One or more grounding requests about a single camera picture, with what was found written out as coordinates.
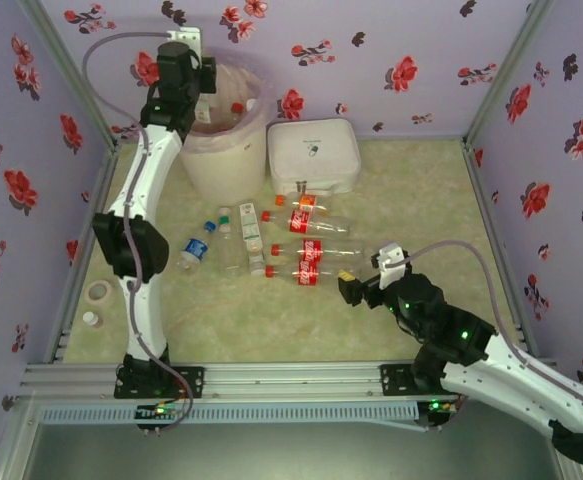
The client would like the Coca-Cola bottle red cap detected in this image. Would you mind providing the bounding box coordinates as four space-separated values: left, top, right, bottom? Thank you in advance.
261 208 352 237
264 263 363 287
269 238 367 265

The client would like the orange cap clear bottle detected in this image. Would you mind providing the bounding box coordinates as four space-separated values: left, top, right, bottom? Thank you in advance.
274 193 333 217

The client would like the clear bottle green-white label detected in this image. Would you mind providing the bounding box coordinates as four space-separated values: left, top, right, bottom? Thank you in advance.
239 201 268 278

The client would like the green cap clear bottle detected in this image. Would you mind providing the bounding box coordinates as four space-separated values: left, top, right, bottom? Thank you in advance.
217 206 245 280

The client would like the blue cap blue-label bottle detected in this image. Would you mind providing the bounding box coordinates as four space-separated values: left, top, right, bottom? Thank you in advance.
178 221 217 275

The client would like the translucent purple bin liner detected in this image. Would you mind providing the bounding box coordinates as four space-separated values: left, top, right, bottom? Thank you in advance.
185 45 275 151

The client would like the cream plastic bin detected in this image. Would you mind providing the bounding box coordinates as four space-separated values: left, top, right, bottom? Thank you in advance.
178 47 272 201

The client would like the small circuit board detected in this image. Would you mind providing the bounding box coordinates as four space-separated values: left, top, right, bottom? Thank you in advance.
428 398 460 416
135 403 182 420

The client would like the white zippered case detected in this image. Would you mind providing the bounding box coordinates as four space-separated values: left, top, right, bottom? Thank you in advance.
266 117 363 197

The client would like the beige tape roll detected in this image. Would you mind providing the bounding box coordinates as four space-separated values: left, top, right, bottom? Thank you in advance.
84 279 117 307

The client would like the grey left arm cable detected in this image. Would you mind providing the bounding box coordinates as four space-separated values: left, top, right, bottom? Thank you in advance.
81 30 195 436

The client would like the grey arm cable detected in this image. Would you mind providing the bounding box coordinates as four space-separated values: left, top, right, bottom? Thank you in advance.
81 30 195 436
400 239 583 419

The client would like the grey right arm cable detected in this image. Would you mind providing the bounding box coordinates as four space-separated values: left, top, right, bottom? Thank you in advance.
400 239 583 419

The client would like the aluminium corner post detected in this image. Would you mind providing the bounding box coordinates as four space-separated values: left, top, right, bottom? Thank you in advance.
463 0 556 146
18 0 118 151

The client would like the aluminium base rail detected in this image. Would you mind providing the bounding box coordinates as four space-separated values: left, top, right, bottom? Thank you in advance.
20 362 557 401

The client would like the white slotted cable duct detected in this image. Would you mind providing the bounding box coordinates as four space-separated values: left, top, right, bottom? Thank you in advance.
38 403 420 426

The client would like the grey metal frame beam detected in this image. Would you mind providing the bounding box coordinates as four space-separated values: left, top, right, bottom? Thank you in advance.
0 394 45 480

